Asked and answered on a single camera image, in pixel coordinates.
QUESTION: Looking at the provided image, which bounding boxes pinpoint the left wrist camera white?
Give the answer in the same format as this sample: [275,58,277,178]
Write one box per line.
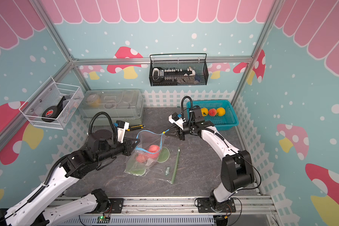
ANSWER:
[115,121,130,142]

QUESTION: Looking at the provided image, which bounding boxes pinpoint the red orange peach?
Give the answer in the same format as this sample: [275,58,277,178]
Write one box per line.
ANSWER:
[208,108,218,117]

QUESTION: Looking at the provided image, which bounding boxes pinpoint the clear acrylic wall bin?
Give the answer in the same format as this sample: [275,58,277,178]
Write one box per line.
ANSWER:
[19,77,84,130]

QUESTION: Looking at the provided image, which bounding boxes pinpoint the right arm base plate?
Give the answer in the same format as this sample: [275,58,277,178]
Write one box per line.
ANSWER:
[194,197,236,213]

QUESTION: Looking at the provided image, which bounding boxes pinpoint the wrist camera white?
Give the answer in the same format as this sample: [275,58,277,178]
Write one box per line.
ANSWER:
[169,113,185,130]
[115,121,130,142]

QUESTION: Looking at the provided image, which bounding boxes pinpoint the small green circuit board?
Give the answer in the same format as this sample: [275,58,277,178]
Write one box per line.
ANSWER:
[97,216,111,224]

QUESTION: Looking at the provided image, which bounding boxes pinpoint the yellow black utility knife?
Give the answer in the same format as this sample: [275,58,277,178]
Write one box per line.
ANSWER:
[127,125,145,131]

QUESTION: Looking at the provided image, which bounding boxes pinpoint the pink peach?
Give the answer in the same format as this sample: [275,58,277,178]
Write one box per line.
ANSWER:
[148,145,160,158]
[136,153,148,164]

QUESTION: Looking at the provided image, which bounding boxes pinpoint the green zipper bag with coasters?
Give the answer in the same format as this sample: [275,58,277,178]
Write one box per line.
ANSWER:
[137,146,180,184]

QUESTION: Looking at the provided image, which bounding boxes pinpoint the black tape roll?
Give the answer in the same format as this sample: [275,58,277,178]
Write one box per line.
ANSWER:
[41,96,66,122]

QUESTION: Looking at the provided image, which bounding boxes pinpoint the yellow peach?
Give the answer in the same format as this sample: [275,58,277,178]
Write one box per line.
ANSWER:
[216,107,226,117]
[201,107,209,117]

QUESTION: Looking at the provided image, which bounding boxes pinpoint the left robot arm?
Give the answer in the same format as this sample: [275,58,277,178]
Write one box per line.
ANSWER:
[0,112,140,226]

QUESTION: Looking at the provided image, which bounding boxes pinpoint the yellow peach right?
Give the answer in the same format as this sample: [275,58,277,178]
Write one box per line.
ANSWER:
[216,107,226,117]

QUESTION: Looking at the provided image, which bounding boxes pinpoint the black wire mesh basket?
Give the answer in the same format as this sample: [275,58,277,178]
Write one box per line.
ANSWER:
[149,53,209,86]

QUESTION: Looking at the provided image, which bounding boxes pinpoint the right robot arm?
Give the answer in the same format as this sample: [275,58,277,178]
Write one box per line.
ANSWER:
[164,96,259,212]

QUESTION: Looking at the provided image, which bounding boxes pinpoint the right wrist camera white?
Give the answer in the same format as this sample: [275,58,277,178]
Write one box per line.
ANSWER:
[169,113,185,130]

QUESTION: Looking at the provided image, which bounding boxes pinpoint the clear blue zip-top bag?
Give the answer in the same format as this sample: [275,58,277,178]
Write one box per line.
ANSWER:
[124,130,165,176]

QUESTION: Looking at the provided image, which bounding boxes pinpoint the yellow peach left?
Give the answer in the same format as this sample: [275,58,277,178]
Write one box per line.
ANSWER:
[201,107,209,117]

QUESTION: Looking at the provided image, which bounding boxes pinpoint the teal plastic basket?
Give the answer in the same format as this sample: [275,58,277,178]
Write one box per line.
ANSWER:
[193,100,239,131]

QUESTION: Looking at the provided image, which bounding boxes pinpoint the translucent green storage box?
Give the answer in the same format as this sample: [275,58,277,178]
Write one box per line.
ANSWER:
[79,89,144,126]

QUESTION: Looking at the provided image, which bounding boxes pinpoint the white black items in basket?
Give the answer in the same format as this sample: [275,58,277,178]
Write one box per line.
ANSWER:
[149,67,198,86]

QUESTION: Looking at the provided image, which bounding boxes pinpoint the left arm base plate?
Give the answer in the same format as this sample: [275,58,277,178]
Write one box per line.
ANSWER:
[103,198,124,215]

